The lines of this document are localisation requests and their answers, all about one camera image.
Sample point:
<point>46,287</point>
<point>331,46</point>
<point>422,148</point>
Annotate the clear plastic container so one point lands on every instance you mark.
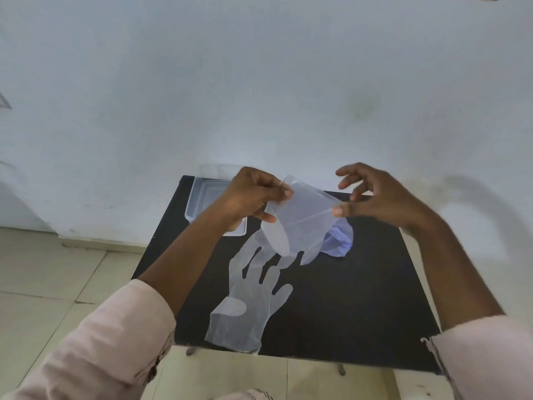
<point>200,199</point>

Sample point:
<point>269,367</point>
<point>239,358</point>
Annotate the clear plastic lid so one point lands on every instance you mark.
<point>216,170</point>

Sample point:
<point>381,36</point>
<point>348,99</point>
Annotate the person's left forearm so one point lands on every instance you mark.
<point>187,258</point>

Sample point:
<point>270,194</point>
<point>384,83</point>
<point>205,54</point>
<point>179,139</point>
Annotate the person's left hand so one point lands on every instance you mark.
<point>245,195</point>

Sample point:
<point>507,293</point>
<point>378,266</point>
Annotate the blue plastic bag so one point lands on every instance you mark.
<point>343,241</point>

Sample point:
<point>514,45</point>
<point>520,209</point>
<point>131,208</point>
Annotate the clear plastic glove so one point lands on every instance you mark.
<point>300,220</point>
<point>241,320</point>

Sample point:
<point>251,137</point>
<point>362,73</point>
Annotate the metal table leg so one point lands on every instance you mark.
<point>341,369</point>
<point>190,352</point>

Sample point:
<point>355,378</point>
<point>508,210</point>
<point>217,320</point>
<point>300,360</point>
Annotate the person's right forearm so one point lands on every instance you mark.
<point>454,274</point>

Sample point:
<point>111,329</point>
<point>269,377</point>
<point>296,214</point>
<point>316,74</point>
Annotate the person's right hand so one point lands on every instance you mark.
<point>383,199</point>

